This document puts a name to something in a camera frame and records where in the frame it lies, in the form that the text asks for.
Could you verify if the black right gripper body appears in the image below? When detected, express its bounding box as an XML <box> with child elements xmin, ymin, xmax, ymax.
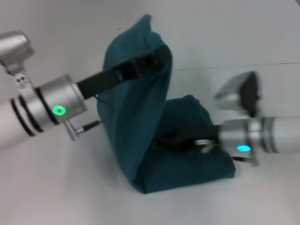
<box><xmin>187</xmin><ymin>125</ymin><xmax>223</xmax><ymax>144</ymax></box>

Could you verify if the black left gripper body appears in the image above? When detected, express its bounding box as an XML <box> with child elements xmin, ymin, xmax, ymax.
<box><xmin>76</xmin><ymin>67</ymin><xmax>119</xmax><ymax>99</ymax></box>

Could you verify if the blue-green shirt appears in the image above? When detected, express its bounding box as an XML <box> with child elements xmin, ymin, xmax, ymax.
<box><xmin>96</xmin><ymin>14</ymin><xmax>236</xmax><ymax>195</ymax></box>

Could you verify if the right arm cable with plug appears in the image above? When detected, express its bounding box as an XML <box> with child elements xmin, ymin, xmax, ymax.
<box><xmin>194</xmin><ymin>138</ymin><xmax>260</xmax><ymax>166</ymax></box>

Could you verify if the arm cable with plug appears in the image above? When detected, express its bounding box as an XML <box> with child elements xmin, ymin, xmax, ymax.
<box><xmin>64</xmin><ymin>92</ymin><xmax>106</xmax><ymax>142</ymax></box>
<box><xmin>194</xmin><ymin>138</ymin><xmax>260</xmax><ymax>166</ymax></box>

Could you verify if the left arm cable with plug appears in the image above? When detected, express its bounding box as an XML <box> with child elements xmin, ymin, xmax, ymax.
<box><xmin>64</xmin><ymin>92</ymin><xmax>106</xmax><ymax>142</ymax></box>

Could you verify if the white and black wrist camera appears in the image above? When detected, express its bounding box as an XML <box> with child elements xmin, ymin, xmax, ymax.
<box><xmin>212</xmin><ymin>71</ymin><xmax>263</xmax><ymax>118</ymax></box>

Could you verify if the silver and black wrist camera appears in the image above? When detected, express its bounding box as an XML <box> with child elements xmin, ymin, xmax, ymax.
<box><xmin>0</xmin><ymin>30</ymin><xmax>36</xmax><ymax>93</ymax></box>

